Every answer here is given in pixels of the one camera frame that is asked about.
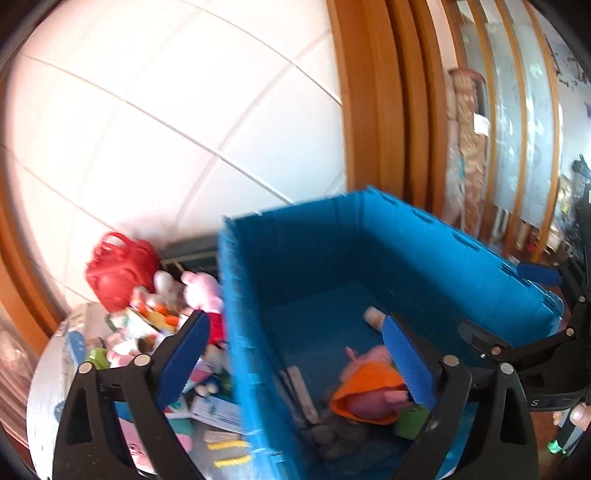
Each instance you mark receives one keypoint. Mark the grey fluffy toy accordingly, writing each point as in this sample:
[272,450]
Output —
[337,434]

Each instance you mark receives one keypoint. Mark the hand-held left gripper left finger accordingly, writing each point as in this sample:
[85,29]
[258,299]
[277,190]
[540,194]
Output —
[184,355]

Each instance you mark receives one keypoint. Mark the blue white plastic paddle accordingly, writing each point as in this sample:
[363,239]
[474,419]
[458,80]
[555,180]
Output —
[76,344]

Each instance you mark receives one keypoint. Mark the red toy suitcase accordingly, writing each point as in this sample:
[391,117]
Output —
[120,277]

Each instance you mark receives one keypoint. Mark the small orange toy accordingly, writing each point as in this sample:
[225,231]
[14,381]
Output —
[157,314]

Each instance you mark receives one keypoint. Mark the desktop with white cloth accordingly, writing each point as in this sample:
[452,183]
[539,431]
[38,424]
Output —
[41,406]

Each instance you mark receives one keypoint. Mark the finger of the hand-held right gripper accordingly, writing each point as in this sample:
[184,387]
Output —
[485,334]
[538,273]

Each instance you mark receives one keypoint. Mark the person's right hand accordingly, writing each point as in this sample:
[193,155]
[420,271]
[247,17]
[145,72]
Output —
[579,414]

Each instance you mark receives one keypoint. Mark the rolled patterned carpet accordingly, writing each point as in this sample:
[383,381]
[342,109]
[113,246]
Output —
[466,152]

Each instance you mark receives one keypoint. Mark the green plush leaf vegetable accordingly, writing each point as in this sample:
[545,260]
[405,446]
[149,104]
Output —
[98,356]

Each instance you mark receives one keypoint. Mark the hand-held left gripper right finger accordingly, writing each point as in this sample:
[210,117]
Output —
[411,364]

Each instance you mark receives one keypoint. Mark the pile of medicine boxes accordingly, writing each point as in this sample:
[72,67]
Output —
[217,410]

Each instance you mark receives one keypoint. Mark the blue plastic crate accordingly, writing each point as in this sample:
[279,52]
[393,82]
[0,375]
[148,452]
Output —
[323,258]

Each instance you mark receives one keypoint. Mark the small green box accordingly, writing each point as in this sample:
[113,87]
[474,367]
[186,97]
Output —
[411,422]

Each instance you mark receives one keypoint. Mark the yellow plastic clamp toy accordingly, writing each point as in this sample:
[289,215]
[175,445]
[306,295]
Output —
[226,445]

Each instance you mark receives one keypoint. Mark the pig plush in red dress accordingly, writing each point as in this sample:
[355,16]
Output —
[201,288]

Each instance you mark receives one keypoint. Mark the white plush toy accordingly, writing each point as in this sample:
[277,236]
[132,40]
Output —
[164,281]

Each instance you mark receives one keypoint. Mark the white slim box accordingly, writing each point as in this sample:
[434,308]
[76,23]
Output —
[300,392]

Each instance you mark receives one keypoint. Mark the frosted glass sliding door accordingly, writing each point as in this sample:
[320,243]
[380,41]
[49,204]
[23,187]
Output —
[508,92]

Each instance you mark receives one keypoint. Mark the white tube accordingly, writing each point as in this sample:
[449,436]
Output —
[374,318]

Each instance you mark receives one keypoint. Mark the black box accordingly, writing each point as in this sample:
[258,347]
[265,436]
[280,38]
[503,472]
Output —
[189,251]

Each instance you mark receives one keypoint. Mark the pig plush with glasses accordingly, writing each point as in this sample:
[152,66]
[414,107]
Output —
[138,450]

